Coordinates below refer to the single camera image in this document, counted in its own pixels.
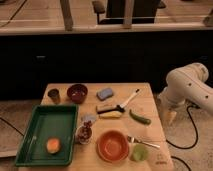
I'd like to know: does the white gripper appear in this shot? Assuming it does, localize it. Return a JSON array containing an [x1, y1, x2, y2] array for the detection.
[[158, 87, 185, 125]]

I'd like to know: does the green pepper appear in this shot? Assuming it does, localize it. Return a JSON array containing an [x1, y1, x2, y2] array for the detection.
[[129, 110, 151, 125]]

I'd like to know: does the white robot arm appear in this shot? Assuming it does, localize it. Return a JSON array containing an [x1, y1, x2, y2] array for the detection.
[[158, 63, 213, 126]]

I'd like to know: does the orange bowl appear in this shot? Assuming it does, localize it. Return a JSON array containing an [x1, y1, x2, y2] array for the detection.
[[96, 130, 129, 163]]

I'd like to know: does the purple bowl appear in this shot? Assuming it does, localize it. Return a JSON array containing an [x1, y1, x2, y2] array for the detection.
[[67, 84, 88, 104]]

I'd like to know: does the silver fork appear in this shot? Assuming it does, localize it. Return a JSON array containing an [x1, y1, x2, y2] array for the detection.
[[127, 136, 160, 149]]

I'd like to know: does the small green cup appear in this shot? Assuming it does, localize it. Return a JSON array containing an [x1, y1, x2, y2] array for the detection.
[[130, 144, 148, 162]]

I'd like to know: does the yellow banana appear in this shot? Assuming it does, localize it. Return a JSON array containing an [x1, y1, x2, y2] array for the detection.
[[99, 111, 122, 119]]

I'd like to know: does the blue sponge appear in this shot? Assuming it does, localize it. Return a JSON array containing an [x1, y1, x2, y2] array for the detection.
[[97, 88, 114, 101]]

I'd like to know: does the dark office chair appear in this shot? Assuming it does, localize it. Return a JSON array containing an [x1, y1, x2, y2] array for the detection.
[[92, 0, 166, 25]]

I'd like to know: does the green tray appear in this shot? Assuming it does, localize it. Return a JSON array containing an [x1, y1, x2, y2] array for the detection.
[[15, 105, 78, 167]]

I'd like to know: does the wooden table leg right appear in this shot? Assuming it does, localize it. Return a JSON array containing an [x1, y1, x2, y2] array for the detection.
[[123, 0, 135, 29]]

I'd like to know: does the wooden table leg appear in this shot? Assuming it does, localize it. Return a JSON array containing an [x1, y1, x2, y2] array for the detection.
[[123, 0, 135, 29], [60, 0, 73, 31]]

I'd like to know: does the dark metal cup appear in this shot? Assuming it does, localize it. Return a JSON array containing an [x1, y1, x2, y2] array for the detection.
[[48, 88, 60, 104]]

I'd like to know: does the orange fruit half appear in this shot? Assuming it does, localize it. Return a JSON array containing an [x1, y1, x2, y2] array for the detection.
[[46, 138, 61, 154]]

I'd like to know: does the wooden table leg left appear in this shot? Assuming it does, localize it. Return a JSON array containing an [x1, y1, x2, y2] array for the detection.
[[60, 0, 73, 31]]

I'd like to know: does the black cable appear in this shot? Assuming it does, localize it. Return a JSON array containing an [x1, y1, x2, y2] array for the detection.
[[165, 105, 200, 171]]

